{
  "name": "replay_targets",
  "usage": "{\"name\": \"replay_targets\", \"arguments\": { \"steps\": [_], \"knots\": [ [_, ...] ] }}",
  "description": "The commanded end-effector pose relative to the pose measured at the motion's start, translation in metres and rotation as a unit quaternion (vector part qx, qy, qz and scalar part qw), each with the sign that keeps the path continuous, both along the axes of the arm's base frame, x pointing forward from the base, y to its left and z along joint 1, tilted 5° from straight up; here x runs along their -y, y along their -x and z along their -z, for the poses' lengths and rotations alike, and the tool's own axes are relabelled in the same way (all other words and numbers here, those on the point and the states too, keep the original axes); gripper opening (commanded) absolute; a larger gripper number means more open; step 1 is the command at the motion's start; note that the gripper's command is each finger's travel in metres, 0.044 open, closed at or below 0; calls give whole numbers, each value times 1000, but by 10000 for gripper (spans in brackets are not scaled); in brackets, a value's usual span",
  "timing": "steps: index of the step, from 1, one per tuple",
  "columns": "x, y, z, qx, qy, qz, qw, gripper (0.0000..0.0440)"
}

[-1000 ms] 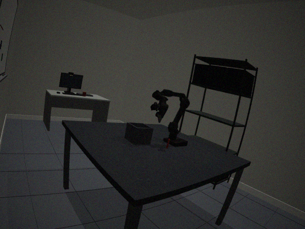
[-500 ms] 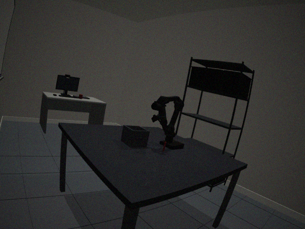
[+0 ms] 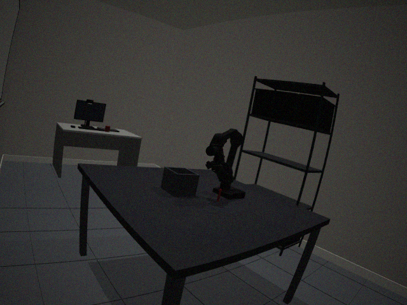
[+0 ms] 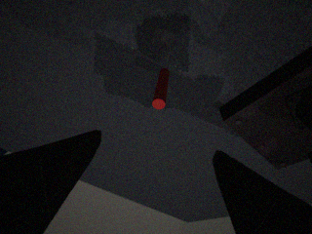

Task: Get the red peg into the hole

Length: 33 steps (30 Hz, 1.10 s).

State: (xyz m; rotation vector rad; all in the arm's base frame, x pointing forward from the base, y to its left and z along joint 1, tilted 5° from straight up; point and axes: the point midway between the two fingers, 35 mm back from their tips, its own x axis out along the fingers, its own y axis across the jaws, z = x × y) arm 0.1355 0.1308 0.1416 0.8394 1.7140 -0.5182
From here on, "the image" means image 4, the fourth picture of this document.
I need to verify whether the red peg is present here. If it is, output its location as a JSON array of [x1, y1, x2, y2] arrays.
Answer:
[[152, 68, 170, 109]]

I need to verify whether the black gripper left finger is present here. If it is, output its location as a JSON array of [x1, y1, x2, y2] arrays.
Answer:
[[0, 130, 101, 234]]

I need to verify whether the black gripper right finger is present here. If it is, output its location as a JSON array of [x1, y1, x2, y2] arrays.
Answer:
[[213, 150, 312, 234]]

